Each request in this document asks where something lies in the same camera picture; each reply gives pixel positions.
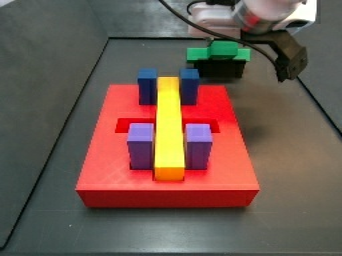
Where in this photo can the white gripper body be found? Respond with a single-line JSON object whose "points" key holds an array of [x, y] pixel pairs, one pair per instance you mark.
{"points": [[215, 17]]}

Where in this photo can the green stepped block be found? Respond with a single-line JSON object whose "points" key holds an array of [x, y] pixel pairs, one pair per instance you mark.
{"points": [[219, 50]]}

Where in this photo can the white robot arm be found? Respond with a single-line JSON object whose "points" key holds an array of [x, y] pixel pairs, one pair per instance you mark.
{"points": [[254, 16]]}

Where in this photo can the black angle fixture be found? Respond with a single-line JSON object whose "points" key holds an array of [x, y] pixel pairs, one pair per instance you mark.
{"points": [[221, 68]]}

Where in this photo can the red base board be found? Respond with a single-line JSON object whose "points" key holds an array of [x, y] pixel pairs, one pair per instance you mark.
{"points": [[108, 184]]}

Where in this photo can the dark blue block right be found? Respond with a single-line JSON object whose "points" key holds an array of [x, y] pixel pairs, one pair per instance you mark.
{"points": [[189, 86]]}

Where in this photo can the dark blue block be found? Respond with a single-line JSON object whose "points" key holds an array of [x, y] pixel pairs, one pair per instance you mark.
{"points": [[189, 86], [147, 76]]}

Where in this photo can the dark blue block left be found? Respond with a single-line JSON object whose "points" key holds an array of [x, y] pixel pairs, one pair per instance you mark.
{"points": [[147, 76]]}

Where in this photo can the purple block right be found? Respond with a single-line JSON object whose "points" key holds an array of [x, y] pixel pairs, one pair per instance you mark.
{"points": [[198, 146]]}

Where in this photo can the purple block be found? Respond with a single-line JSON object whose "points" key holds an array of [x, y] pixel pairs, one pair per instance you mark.
{"points": [[198, 146], [141, 145]]}

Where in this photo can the yellow long bar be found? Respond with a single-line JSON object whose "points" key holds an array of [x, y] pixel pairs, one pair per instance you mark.
{"points": [[169, 137]]}

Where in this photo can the purple block left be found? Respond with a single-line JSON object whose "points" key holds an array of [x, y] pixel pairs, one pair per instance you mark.
{"points": [[141, 145]]}

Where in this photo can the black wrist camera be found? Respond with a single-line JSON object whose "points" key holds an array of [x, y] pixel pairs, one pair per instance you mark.
{"points": [[291, 55]]}

